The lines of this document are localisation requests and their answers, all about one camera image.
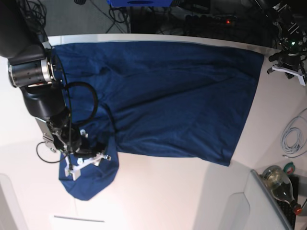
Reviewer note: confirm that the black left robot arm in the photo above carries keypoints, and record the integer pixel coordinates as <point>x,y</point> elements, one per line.
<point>292,39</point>

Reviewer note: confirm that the dark blue t-shirt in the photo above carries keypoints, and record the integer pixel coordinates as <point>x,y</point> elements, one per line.
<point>160,99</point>

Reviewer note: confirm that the green tape roll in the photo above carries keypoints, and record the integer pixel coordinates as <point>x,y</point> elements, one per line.
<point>289,168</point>

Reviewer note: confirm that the blue box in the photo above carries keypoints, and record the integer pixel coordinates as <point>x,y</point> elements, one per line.
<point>131,3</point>

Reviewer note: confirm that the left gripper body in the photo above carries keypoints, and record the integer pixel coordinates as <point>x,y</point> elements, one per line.
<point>288,60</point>

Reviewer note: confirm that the clear plastic bottle red cap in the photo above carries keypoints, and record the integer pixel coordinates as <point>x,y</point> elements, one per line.
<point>280,187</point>

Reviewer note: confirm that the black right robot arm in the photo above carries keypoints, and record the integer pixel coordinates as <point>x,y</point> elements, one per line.
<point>35,68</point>

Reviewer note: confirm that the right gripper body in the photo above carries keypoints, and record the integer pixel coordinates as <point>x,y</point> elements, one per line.
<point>81,148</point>

